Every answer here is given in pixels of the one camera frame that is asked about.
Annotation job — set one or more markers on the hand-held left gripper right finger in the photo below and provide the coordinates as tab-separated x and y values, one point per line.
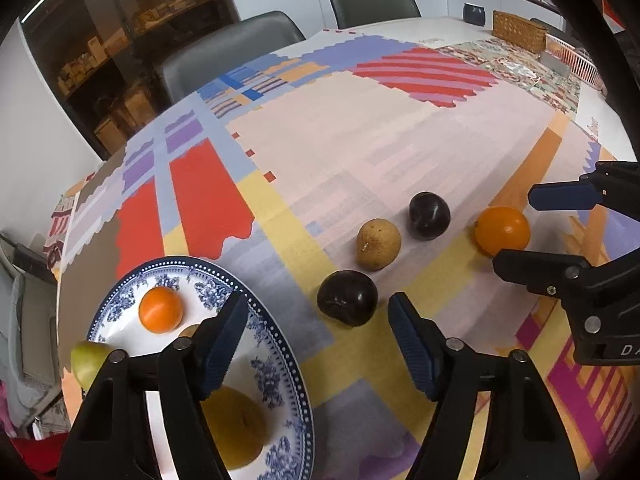
415	342

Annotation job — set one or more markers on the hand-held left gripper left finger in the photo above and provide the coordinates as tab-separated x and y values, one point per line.
222	345

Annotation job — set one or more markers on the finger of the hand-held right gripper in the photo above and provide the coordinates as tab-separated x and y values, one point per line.
540	270
565	196

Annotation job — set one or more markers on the blue and white porcelain plate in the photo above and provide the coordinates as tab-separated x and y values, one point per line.
280	375

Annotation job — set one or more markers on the dark purple plum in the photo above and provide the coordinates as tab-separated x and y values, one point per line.
429	216
347	298

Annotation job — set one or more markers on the yellow pear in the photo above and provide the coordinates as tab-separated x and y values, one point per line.
235	425

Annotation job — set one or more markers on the green apple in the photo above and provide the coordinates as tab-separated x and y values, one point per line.
85	362

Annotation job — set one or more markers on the small brown round fruit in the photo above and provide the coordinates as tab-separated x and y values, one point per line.
378	244

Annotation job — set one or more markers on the small grey box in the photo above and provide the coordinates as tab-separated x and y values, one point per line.
555	62

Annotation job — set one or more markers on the pink plastic basket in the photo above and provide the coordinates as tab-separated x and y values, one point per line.
575	60

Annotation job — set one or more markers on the wicker basket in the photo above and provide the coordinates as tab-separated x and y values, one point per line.
520	30

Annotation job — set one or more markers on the folded red striped cloth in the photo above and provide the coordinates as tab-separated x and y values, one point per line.
57	230

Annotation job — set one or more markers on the colourful patchwork tablecloth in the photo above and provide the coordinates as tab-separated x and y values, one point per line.
350	135

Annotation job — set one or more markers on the dark glass display cabinet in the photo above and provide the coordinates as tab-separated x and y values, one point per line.
100	50

